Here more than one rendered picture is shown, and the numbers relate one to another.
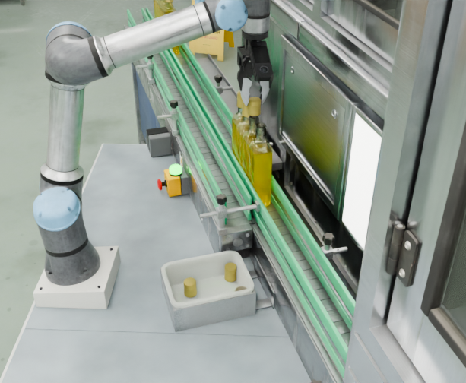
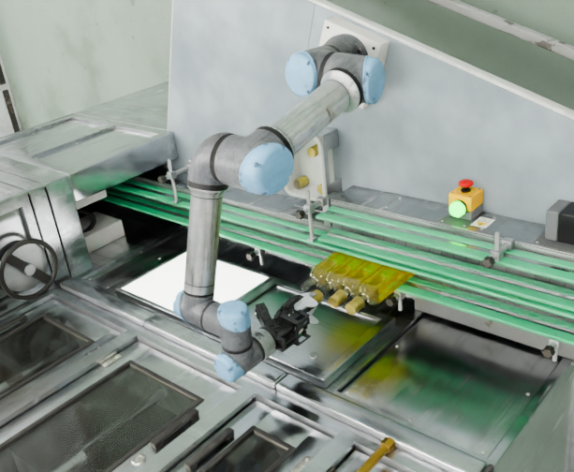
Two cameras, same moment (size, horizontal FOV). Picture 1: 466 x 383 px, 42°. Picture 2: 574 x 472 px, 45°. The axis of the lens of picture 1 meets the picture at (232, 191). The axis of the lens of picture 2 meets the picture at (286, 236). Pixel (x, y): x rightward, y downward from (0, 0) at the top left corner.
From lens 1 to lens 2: 2.63 m
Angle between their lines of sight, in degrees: 91
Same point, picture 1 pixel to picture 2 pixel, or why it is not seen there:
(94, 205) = (473, 98)
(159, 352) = (281, 105)
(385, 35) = (156, 365)
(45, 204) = (295, 66)
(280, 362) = not seen: hidden behind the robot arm
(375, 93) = (169, 330)
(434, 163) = not seen: outside the picture
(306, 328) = (239, 202)
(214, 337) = not seen: hidden behind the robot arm
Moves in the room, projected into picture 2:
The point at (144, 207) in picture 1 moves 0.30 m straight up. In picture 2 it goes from (453, 152) to (394, 190)
